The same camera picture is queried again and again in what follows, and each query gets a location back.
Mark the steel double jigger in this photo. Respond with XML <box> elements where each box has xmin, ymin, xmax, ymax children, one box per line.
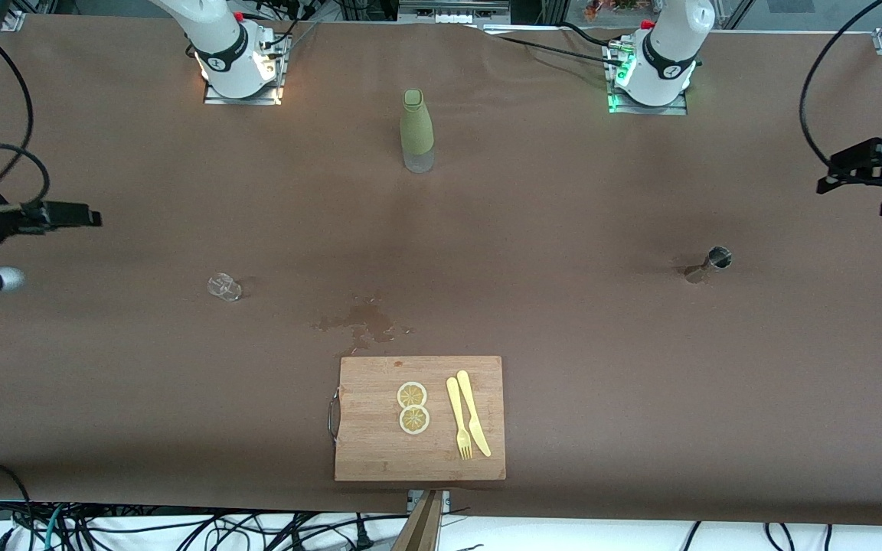
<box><xmin>684</xmin><ymin>245</ymin><xmax>733</xmax><ymax>285</ymax></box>

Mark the clear glass measuring cup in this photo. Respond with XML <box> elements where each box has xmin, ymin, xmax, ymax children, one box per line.
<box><xmin>207</xmin><ymin>272</ymin><xmax>243</xmax><ymax>303</ymax></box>

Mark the brown table mat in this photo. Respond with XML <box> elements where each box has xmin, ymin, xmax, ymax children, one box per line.
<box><xmin>0</xmin><ymin>14</ymin><xmax>882</xmax><ymax>529</ymax></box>

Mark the green sleeved glass bottle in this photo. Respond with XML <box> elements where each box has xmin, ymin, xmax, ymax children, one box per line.
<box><xmin>400</xmin><ymin>89</ymin><xmax>436</xmax><ymax>174</ymax></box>

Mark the wooden cutting board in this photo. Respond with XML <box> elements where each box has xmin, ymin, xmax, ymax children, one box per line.
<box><xmin>327</xmin><ymin>355</ymin><xmax>507</xmax><ymax>483</ymax></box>

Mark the yellow plastic fork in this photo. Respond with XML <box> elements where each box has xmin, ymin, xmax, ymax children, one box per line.
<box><xmin>446</xmin><ymin>377</ymin><xmax>474</xmax><ymax>461</ymax></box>

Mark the grey metal power strip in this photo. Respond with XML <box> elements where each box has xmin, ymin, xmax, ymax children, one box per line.
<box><xmin>397</xmin><ymin>0</ymin><xmax>512</xmax><ymax>25</ymax></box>

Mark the yellow plastic knife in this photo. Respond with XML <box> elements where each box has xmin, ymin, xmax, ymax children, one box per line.
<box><xmin>456</xmin><ymin>370</ymin><xmax>492</xmax><ymax>458</ymax></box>

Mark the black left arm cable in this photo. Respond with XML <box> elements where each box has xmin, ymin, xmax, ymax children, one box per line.
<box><xmin>798</xmin><ymin>0</ymin><xmax>882</xmax><ymax>170</ymax></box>

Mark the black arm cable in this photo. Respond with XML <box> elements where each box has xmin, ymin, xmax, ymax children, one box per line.
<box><xmin>0</xmin><ymin>0</ymin><xmax>52</xmax><ymax>212</ymax></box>
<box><xmin>798</xmin><ymin>0</ymin><xmax>882</xmax><ymax>170</ymax></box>

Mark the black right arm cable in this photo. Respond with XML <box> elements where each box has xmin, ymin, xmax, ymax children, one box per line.
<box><xmin>0</xmin><ymin>0</ymin><xmax>52</xmax><ymax>212</ymax></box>

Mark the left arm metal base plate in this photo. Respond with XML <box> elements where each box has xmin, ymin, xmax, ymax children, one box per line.
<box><xmin>604</xmin><ymin>38</ymin><xmax>691</xmax><ymax>116</ymax></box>

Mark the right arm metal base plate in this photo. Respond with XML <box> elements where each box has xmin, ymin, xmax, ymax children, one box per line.
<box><xmin>202</xmin><ymin>31</ymin><xmax>292</xmax><ymax>106</ymax></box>

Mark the teal cable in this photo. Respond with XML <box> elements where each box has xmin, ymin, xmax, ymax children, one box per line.
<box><xmin>43</xmin><ymin>505</ymin><xmax>67</xmax><ymax>551</ymax></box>

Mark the black base power cable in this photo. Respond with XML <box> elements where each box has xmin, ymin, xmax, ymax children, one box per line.
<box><xmin>479</xmin><ymin>29</ymin><xmax>629</xmax><ymax>70</ymax></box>

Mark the small metal bracket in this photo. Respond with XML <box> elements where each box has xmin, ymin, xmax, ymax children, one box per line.
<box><xmin>407</xmin><ymin>490</ymin><xmax>452</xmax><ymax>512</ymax></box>

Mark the wooden camera post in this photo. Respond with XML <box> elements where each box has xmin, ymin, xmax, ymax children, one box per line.
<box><xmin>394</xmin><ymin>490</ymin><xmax>443</xmax><ymax>551</ymax></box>

